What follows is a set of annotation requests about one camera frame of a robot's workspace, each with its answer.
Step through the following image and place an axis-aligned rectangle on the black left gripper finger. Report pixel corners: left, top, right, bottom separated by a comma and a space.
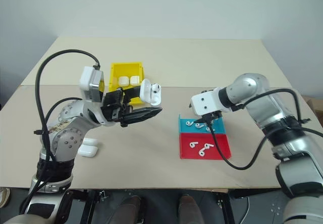
122, 86, 142, 102
120, 107, 163, 128

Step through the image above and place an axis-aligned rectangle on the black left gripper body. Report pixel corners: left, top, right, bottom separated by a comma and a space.
101, 87, 135, 128

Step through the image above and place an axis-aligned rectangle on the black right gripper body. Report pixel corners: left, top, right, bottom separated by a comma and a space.
201, 111, 223, 122

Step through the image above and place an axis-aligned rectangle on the yellow plastic bin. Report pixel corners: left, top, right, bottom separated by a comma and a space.
109, 61, 147, 107

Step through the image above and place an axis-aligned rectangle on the blue plastic tray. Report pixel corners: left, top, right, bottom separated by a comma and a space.
178, 114, 227, 135

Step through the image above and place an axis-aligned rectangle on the red plastic tray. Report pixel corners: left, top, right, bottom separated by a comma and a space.
178, 132, 232, 160

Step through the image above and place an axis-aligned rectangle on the brown rounded shape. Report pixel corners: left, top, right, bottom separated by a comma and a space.
118, 195, 142, 224
178, 194, 200, 224

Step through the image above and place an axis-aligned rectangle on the brown cardboard box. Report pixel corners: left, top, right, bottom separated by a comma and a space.
301, 95, 323, 129

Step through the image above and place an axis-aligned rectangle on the beige round object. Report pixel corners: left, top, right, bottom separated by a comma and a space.
0, 187, 11, 209

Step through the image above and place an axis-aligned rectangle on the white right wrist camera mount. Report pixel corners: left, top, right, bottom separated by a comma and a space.
190, 87, 226, 117

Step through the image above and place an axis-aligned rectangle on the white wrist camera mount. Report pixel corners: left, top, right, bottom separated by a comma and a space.
190, 87, 226, 117
79, 66, 105, 104

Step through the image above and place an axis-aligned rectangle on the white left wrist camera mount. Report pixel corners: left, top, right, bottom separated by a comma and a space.
79, 66, 105, 104

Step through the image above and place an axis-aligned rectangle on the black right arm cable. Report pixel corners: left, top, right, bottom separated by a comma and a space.
204, 88, 323, 171

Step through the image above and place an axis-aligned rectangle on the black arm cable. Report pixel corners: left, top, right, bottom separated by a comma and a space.
19, 48, 101, 214
204, 88, 323, 171

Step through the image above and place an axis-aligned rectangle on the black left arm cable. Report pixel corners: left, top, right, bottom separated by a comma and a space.
19, 48, 101, 214

